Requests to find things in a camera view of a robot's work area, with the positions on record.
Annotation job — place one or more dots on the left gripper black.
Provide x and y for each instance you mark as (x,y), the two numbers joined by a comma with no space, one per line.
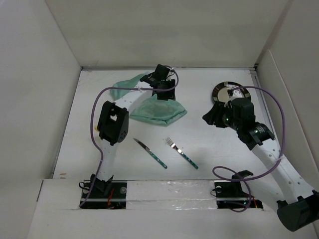
(169,96)

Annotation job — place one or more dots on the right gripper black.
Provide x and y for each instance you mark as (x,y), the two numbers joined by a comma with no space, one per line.
(211,116)

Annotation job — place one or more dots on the green patterned cloth placemat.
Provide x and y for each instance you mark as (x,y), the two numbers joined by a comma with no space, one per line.
(152,110)

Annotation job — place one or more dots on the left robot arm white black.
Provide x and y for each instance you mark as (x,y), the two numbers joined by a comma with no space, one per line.
(113,123)

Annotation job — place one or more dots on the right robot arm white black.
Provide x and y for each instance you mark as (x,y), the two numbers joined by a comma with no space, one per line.
(294,200)

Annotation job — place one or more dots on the dark rimmed dinner plate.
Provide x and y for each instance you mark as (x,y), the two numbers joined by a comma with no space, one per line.
(220,91)

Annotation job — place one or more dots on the fork with green handle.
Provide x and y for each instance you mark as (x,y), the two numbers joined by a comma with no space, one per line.
(180,152)

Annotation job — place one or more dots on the knife with green handle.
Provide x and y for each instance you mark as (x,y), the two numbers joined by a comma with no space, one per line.
(151,153)

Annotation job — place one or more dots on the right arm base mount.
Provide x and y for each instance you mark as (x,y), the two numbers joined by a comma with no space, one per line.
(229,195)

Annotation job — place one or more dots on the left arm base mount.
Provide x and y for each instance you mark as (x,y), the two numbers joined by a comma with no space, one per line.
(114,199)

